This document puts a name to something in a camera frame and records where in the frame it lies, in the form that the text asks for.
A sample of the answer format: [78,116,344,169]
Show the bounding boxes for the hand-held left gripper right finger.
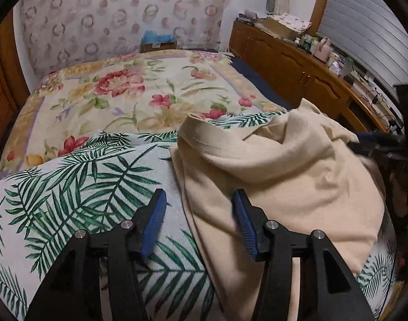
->
[232,189,375,321]

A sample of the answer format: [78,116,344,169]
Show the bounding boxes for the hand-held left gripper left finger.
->
[25,189,167,321]

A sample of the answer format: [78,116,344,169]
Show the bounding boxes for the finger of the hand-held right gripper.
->
[356,132,405,145]
[348,141,405,158]

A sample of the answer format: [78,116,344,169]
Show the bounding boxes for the beige printed t-shirt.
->
[170,98,388,321]

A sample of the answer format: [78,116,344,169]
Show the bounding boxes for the person's right hand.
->
[388,173,408,219]

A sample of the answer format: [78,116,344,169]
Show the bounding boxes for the tissue pack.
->
[329,57,345,74]

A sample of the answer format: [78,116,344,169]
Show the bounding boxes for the green leaf print blanket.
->
[0,110,400,321]

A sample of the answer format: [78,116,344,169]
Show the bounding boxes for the pink jug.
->
[314,37,331,62]

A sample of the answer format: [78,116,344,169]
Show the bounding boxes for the wooden sideboard cabinet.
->
[229,20,405,134]

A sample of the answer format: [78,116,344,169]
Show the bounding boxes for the grey window blind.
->
[316,0,408,94]

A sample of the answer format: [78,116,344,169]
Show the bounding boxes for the dark blue bedsheet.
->
[229,55,298,111]

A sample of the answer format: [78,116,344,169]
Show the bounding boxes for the cardboard box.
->
[257,17,300,40]

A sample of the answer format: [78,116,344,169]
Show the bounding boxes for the box with blue cloth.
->
[140,31,178,53]

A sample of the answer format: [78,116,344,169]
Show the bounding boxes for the wooden louvered wardrobe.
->
[0,10,30,174]

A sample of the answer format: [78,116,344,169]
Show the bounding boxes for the circle print curtain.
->
[15,0,239,86]

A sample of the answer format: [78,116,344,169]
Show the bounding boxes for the black cables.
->
[361,87,402,131]

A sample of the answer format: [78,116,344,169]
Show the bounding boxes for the wooden window frame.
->
[307,0,335,34]

